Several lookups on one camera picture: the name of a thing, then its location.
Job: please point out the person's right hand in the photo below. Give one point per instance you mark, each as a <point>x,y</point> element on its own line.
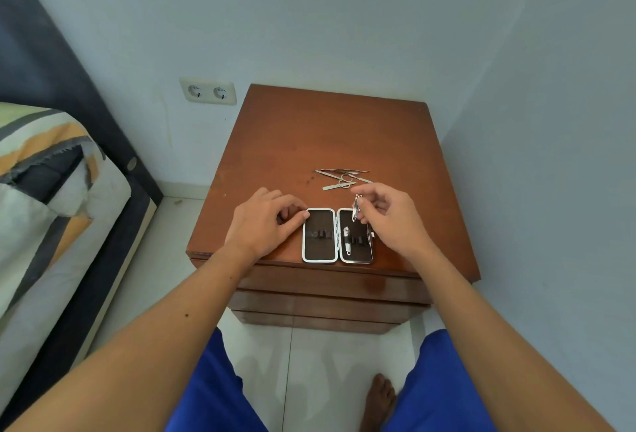
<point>397,228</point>

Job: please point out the person's left hand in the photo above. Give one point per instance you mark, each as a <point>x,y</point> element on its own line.
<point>256,228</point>

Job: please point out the person's right thumb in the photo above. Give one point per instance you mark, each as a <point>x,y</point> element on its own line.
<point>366,217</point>

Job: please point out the person's left thumb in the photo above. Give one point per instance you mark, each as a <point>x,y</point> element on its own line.
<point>293,225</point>

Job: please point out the black manicure case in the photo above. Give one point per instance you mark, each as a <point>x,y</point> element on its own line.
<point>319,238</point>

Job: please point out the person's left forearm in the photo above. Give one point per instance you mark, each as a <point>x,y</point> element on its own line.
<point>149,342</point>

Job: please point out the person's right forearm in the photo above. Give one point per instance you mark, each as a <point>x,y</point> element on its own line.
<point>497,347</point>

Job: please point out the small silver nail clipper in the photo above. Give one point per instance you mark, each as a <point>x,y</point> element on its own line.
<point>347,242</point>

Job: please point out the silver cuticle pusher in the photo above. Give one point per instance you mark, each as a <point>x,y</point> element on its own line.
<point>362,178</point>

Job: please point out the flat silver nail file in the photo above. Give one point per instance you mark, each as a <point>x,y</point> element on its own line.
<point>338,185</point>

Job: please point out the small silver scissors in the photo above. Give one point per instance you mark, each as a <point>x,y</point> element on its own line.
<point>343,179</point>

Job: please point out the brown wooden nightstand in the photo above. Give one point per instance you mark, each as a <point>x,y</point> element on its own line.
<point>328,138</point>

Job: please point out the person's bare foot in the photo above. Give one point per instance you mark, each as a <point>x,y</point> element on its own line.
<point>377,404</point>

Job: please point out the blue shorts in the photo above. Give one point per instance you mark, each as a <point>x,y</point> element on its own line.
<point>442,392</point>

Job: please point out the mattress with striped sheet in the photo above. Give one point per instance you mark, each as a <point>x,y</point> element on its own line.
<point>44,228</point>

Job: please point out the white double wall socket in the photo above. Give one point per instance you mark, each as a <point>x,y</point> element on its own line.
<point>208,91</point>

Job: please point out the dark bed frame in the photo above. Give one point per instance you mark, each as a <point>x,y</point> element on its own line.
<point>44,74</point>

